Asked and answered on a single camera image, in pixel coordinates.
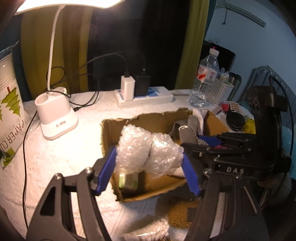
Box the pink handled utility knife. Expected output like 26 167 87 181
211 106 223 115

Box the yellow curtain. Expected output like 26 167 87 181
19 0 210 93

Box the brown fuzzy pouch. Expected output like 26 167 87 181
168 199 199 229

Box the white table cloth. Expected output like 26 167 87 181
0 89 255 241

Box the white desk lamp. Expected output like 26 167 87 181
16 1 122 140

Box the clear plastic water bottle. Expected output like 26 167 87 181
188 48 220 108

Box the white usb charger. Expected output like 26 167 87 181
120 76 135 101

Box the cotton swab bag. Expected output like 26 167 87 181
121 215 170 241

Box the white perforated plastic basket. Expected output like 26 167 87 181
206 78 234 106

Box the white wall air conditioner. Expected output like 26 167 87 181
226 2 266 27

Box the black round lid stack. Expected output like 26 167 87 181
226 111 245 132

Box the clear bubble wrap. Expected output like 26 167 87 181
114 124 184 177

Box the yellow plastic bag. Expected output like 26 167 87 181
241 116 256 134

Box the brown cardboard box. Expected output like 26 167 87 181
100 107 230 203

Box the black computer monitor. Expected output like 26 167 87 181
200 40 236 72

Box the white power strip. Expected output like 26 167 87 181
114 86 174 108

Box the grey padded headboard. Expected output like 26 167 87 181
238 66 296 130

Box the black power adapter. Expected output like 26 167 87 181
133 74 151 97

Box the white paper cup pack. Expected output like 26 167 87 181
0 45 29 168

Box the stainless steel tumbler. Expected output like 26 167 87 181
227 72 241 101

